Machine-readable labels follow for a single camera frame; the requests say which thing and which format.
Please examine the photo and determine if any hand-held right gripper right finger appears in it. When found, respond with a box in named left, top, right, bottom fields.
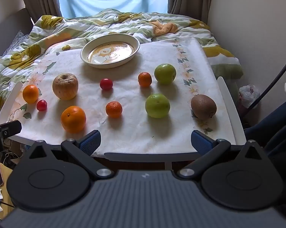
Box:
left=177, top=130, right=264, bottom=181

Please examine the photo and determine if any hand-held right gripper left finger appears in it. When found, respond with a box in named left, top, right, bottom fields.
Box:
left=27, top=130, right=115, bottom=181

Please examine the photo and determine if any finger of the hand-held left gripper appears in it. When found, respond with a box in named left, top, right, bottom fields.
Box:
left=2, top=120, right=22, bottom=137

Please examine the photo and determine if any large orange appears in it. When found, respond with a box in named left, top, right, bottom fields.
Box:
left=61, top=106, right=87, bottom=133

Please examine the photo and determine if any brown kiwi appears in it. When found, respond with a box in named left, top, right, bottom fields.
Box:
left=191, top=94, right=217, bottom=120

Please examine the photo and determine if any mandarin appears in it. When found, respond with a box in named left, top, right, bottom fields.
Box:
left=106, top=101, right=123, bottom=118
left=138, top=72, right=152, bottom=87

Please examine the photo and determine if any red cherry tomato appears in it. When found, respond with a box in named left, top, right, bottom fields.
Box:
left=100, top=78, right=113, bottom=91
left=36, top=100, right=48, bottom=112

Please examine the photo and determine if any wrinkled brown apple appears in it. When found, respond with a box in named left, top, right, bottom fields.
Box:
left=52, top=73, right=79, bottom=101

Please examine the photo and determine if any cream cartoon print plate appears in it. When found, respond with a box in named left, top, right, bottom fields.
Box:
left=80, top=33, right=140, bottom=69

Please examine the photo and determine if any small orange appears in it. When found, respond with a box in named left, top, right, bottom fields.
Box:
left=22, top=85, right=39, bottom=104

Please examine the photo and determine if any floral white tablecloth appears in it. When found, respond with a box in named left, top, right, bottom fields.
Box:
left=15, top=37, right=236, bottom=158

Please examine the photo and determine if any wooden desk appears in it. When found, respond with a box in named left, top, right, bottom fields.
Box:
left=0, top=160, right=16, bottom=222

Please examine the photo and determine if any green apple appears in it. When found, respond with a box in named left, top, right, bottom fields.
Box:
left=145, top=93, right=170, bottom=119
left=154, top=63, right=176, bottom=85

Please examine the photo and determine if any white plastic bag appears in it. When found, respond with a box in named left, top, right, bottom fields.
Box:
left=239, top=85, right=261, bottom=109

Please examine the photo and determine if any person's dark trouser leg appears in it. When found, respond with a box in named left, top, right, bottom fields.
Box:
left=244, top=99, right=286, bottom=209

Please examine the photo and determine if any grey patterned pillow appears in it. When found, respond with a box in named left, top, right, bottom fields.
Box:
left=2, top=30, right=32, bottom=56

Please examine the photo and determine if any grey bed headboard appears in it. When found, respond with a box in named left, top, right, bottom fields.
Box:
left=0, top=8, right=35, bottom=60

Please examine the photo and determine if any green striped floral blanket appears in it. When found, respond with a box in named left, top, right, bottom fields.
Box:
left=0, top=8, right=243, bottom=111

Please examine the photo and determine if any black cable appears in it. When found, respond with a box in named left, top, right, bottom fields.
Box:
left=248, top=51, right=286, bottom=111

